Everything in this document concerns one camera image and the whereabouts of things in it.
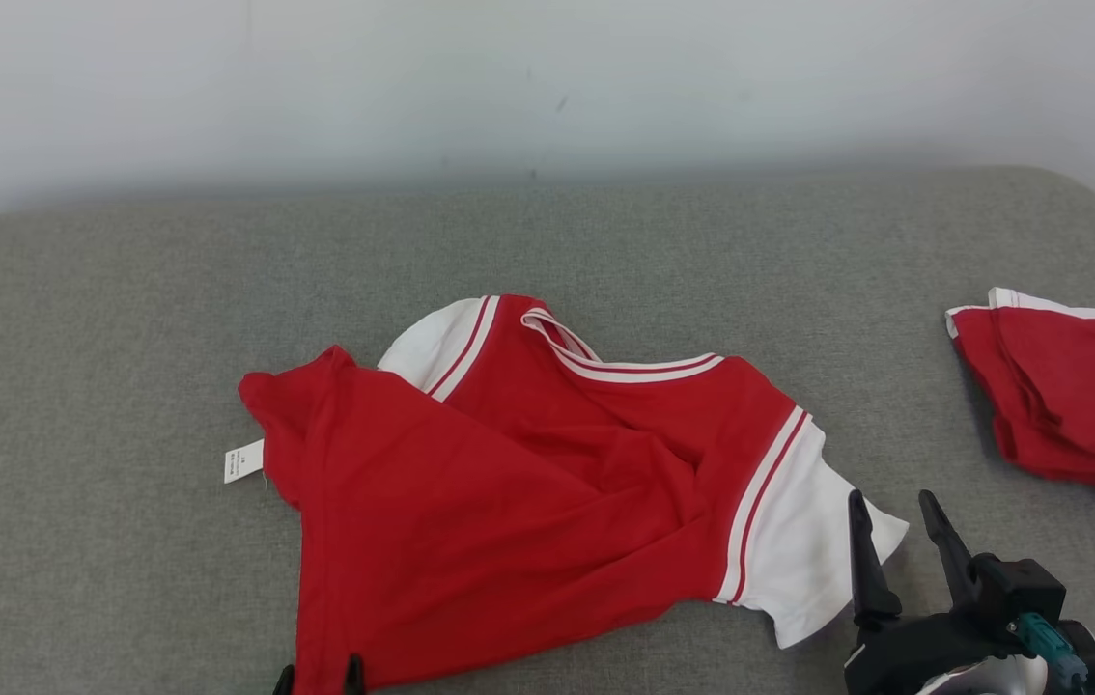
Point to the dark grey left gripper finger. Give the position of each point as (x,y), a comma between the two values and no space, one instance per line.
(284,683)
(354,678)

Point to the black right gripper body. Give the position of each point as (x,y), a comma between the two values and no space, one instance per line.
(905,652)

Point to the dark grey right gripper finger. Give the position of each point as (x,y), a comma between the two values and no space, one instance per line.
(949,555)
(868,569)

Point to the red shorts with white trim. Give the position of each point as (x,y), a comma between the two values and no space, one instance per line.
(1079,396)

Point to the red shirt with white sleeves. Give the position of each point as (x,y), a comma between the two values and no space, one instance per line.
(509,502)

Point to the grey fabric sofa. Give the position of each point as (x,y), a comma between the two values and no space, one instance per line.
(123,290)

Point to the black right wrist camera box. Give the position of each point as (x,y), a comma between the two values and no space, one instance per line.
(1021,584)

